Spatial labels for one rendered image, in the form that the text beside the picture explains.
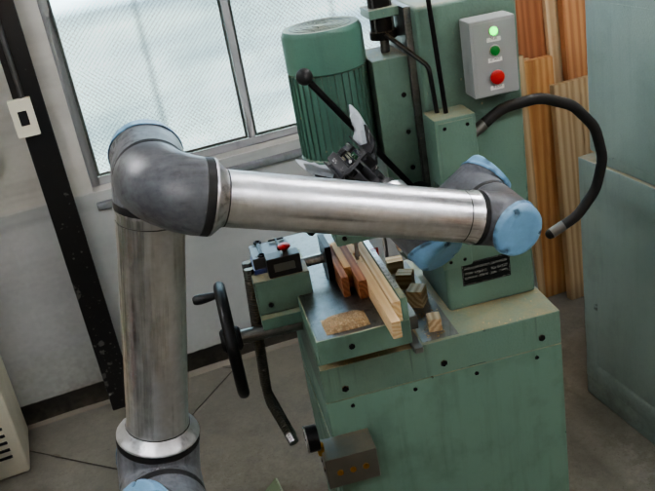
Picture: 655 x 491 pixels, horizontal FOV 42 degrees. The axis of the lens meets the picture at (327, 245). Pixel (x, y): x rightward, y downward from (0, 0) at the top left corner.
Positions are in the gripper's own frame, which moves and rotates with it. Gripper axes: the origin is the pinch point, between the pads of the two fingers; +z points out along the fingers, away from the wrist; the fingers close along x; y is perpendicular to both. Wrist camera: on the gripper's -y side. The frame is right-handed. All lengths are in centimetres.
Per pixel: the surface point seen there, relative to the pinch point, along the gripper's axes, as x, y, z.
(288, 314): 37, -34, -7
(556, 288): -14, -218, -5
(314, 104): -2.3, -9.3, 12.1
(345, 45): -15.6, -4.8, 13.8
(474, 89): -28.0, -17.5, -8.2
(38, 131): 72, -64, 119
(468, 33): -34.5, -10.4, -1.9
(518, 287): -5, -57, -35
